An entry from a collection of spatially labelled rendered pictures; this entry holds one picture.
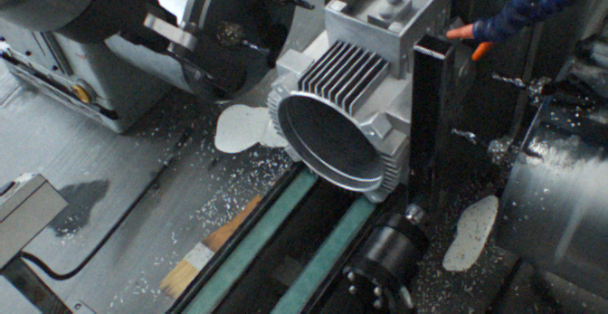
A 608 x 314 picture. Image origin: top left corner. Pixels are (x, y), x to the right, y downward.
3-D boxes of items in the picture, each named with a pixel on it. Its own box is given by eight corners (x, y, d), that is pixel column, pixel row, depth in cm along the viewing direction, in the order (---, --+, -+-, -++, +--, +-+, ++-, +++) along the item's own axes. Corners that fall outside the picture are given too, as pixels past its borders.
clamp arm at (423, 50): (416, 200, 70) (427, 26, 50) (440, 212, 68) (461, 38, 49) (401, 223, 68) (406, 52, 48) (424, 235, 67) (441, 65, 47)
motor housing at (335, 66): (356, 71, 94) (350, -34, 80) (470, 119, 86) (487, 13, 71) (276, 159, 85) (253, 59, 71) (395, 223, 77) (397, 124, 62)
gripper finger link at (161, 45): (135, -15, 46) (147, -9, 45) (214, 40, 56) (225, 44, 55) (110, 33, 46) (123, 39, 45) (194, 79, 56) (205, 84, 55)
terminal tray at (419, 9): (378, -1, 81) (377, -48, 75) (451, 25, 76) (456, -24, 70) (326, 53, 75) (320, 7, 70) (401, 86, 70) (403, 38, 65)
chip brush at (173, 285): (253, 192, 97) (252, 189, 96) (276, 208, 95) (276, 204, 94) (156, 288, 88) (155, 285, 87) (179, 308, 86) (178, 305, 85)
